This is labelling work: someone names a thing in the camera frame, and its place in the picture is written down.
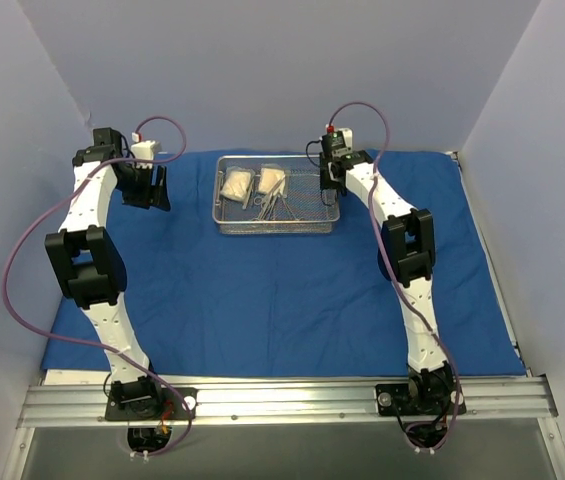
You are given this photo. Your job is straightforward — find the steel forceps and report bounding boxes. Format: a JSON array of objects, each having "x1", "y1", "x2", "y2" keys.
[{"x1": 253, "y1": 186, "x2": 283, "y2": 221}]

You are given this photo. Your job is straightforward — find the metal mesh instrument tray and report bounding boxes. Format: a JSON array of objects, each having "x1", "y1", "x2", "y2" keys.
[{"x1": 212, "y1": 154, "x2": 340, "y2": 235}]

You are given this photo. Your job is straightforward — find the blue surgical drape cloth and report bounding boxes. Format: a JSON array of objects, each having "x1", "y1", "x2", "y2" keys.
[{"x1": 41, "y1": 147, "x2": 527, "y2": 379}]

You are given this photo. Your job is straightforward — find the steel scissors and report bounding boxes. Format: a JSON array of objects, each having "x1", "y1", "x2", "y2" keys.
[{"x1": 281, "y1": 197, "x2": 305, "y2": 221}]

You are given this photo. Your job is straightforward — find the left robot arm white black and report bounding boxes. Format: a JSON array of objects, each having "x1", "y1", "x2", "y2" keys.
[{"x1": 45, "y1": 128, "x2": 171, "y2": 421}]

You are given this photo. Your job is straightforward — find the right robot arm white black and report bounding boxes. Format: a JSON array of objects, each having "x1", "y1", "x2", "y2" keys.
[{"x1": 319, "y1": 126, "x2": 455, "y2": 413}]

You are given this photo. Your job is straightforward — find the right white gauze pack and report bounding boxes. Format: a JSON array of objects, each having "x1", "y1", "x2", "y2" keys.
[{"x1": 257, "y1": 164, "x2": 288, "y2": 198}]

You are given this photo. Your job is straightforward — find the white gauze pack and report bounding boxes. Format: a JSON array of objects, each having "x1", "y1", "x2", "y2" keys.
[
  {"x1": 220, "y1": 167, "x2": 255, "y2": 203},
  {"x1": 257, "y1": 164, "x2": 288, "y2": 198}
]

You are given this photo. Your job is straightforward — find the left white gauze pack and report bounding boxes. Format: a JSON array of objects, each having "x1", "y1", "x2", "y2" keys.
[{"x1": 220, "y1": 167, "x2": 255, "y2": 203}]

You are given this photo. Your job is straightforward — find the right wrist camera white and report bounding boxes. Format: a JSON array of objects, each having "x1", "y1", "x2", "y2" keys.
[{"x1": 326, "y1": 125, "x2": 353, "y2": 152}]

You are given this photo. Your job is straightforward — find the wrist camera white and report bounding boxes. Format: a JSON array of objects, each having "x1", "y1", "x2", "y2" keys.
[
  {"x1": 326, "y1": 125, "x2": 353, "y2": 152},
  {"x1": 130, "y1": 132, "x2": 162, "y2": 162}
]

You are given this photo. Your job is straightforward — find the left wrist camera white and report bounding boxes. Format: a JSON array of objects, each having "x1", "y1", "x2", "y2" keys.
[{"x1": 130, "y1": 132, "x2": 162, "y2": 162}]

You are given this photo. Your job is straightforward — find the steel scalpel handle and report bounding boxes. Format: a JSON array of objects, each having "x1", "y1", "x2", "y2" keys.
[{"x1": 241, "y1": 177, "x2": 256, "y2": 210}]

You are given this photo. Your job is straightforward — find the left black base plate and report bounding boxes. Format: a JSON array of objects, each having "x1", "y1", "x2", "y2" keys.
[{"x1": 104, "y1": 386, "x2": 197, "y2": 422}]

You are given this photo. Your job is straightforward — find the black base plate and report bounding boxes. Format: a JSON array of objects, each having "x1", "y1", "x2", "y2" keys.
[
  {"x1": 375, "y1": 382, "x2": 456, "y2": 417},
  {"x1": 104, "y1": 386, "x2": 197, "y2": 422}
]

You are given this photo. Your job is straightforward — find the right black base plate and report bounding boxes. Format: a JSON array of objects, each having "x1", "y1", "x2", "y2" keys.
[{"x1": 375, "y1": 382, "x2": 456, "y2": 417}]

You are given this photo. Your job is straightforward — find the aluminium front rail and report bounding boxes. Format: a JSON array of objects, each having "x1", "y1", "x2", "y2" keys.
[{"x1": 17, "y1": 370, "x2": 558, "y2": 428}]

